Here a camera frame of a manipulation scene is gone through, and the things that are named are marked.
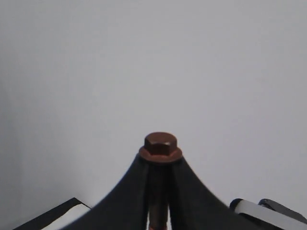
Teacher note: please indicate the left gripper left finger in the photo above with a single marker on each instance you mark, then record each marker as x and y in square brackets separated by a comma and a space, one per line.
[124, 203]

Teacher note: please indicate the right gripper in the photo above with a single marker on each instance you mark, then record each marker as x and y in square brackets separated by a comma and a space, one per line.
[280, 209]

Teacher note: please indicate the rusty brown hex flange bolt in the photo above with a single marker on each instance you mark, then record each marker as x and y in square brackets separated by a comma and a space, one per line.
[160, 147]

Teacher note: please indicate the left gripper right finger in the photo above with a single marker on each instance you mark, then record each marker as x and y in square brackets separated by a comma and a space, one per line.
[192, 203]

